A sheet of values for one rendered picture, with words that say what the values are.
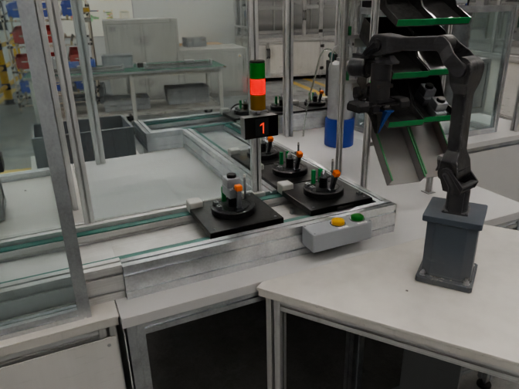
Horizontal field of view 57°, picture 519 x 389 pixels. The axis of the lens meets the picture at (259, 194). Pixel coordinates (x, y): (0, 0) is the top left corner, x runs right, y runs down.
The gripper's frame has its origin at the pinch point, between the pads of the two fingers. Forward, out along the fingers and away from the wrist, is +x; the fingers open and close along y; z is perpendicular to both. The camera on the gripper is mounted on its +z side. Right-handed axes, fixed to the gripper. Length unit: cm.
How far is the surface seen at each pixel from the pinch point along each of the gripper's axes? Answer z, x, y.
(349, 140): 92, 36, -57
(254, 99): 30.1, -4.3, 26.0
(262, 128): 29.0, 5.4, 23.9
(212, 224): 13, 28, 48
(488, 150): 68, 45, -133
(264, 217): 10.8, 28.5, 32.1
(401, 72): 11.8, -11.5, -17.5
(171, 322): -5, 45, 67
